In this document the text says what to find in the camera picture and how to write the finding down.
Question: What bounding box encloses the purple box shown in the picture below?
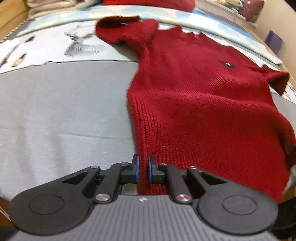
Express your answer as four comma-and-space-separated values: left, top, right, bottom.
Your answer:
264, 30, 283, 54

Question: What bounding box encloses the bright red folded blanket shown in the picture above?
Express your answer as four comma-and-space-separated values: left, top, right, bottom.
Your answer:
102, 0, 195, 12

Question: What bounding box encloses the dark red knit sweater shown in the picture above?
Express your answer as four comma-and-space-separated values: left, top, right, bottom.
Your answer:
96, 16, 295, 200

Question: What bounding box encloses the dark red cushion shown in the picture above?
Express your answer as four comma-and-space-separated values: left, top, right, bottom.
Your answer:
239, 0, 265, 23

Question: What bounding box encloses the cream folded blanket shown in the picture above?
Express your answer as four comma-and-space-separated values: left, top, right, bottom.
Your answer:
26, 0, 102, 20

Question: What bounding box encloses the grey printed bed sheet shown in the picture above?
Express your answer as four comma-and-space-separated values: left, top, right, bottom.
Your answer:
0, 4, 296, 202

